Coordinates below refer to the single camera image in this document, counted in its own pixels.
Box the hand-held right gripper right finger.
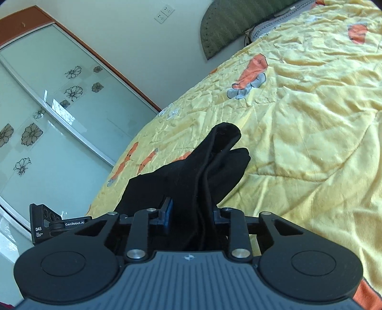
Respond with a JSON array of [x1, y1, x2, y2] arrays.
[[212, 207, 302, 260]]

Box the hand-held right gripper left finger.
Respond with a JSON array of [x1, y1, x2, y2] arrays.
[[74, 196, 175, 263]]

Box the black pants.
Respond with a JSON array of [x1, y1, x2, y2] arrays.
[[115, 122, 252, 251]]

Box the flower print wardrobe door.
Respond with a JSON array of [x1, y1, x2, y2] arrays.
[[0, 5, 164, 308]]

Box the yellow printed bedspread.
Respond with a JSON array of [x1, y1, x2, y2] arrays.
[[89, 0, 382, 310]]

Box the green padded headboard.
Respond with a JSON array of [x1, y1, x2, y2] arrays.
[[199, 0, 302, 61]]

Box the grey pillow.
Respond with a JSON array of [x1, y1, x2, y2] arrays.
[[244, 0, 317, 46]]

